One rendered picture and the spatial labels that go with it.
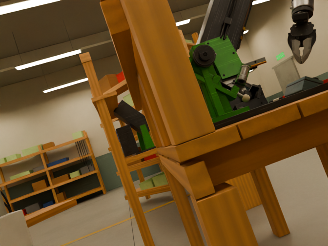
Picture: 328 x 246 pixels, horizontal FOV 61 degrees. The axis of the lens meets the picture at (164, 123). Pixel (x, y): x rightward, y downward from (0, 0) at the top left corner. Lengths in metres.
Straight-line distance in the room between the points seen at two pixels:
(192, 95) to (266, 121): 0.17
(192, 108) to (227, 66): 0.73
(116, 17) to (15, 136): 10.01
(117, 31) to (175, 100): 0.25
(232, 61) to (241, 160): 0.70
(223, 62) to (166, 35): 0.71
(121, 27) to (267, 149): 0.46
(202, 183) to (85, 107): 9.73
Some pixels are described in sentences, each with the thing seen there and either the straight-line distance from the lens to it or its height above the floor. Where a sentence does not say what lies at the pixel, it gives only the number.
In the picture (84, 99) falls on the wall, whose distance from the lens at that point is 10.30.
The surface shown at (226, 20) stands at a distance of 1.39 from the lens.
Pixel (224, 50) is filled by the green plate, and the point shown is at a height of 1.20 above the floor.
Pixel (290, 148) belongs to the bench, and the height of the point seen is 0.78.
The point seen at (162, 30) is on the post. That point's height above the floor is 1.12.
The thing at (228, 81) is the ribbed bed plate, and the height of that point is 1.06.
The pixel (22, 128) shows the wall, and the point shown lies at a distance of 10.60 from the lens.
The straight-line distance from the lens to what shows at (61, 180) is 9.69.
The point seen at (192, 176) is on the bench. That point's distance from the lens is 0.58.
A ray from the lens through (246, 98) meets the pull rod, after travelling 0.99.
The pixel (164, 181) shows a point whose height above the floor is 0.31.
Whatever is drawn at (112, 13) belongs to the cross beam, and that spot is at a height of 1.24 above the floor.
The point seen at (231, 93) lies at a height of 0.97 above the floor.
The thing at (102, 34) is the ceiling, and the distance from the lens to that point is 8.73.
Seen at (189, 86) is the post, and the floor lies 0.99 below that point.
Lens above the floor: 0.89
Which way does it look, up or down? 4 degrees up
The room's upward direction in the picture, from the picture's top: 20 degrees counter-clockwise
